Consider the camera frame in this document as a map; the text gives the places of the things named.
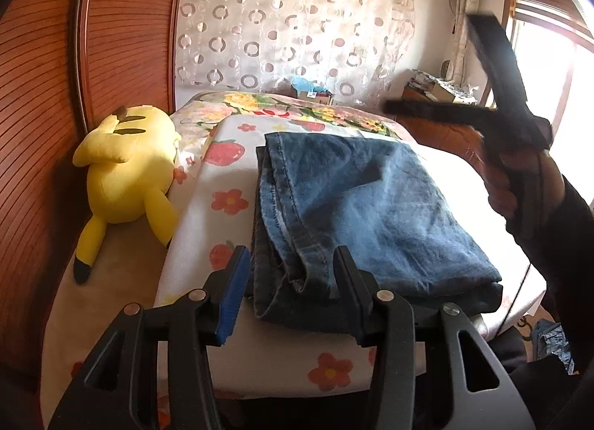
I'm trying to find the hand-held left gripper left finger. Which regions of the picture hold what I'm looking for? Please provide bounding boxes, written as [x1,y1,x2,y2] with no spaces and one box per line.
[49,244,254,430]

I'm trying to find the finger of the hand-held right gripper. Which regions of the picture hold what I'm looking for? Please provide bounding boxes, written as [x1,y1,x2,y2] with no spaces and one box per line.
[384,102,512,135]
[466,13,540,135]

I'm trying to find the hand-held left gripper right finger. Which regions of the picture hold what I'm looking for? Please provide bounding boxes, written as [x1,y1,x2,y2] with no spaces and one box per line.
[335,246,538,430]

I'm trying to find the blue denim pants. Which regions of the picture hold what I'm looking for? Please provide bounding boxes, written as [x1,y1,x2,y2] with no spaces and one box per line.
[251,131,505,334]

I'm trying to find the person's right forearm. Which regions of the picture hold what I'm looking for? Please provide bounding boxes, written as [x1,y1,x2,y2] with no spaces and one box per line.
[505,175,594,359]

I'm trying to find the person's right hand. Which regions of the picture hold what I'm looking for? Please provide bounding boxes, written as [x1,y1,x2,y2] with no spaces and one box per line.
[482,141,568,237]

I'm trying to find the large cardboard box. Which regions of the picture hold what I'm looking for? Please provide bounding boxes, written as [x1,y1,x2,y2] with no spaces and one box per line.
[429,79,470,104]

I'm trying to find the wooden cabinet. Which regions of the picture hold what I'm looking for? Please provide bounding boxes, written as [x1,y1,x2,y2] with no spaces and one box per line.
[394,86,493,167]

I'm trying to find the stack of papers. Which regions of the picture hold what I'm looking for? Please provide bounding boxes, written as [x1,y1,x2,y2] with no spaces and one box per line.
[410,69,437,90]

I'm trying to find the window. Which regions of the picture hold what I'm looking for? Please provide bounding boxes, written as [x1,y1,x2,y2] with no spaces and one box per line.
[483,0,594,208]

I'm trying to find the patterned side curtain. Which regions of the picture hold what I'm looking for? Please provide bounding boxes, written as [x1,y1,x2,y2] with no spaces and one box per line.
[452,0,484,88]

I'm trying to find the white strawberry print sheet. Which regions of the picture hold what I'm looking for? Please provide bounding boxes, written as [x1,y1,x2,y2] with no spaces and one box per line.
[153,112,545,399]

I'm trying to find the small cardboard box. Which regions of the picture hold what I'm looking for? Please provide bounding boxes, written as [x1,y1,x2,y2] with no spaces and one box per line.
[292,89,336,106]

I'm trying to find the blue plastic bag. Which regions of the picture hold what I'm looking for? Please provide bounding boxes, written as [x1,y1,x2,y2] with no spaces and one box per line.
[291,76,326,93]

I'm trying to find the yellow plush toy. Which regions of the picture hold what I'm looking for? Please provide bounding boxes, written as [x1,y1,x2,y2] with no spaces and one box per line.
[72,105,183,286]

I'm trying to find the crumpled blue denim garment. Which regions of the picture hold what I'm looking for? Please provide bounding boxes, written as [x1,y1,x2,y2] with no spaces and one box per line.
[530,318,579,373]

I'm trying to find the sheer circle pattern curtain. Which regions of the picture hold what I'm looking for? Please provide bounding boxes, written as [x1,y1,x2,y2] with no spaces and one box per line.
[174,0,417,109]

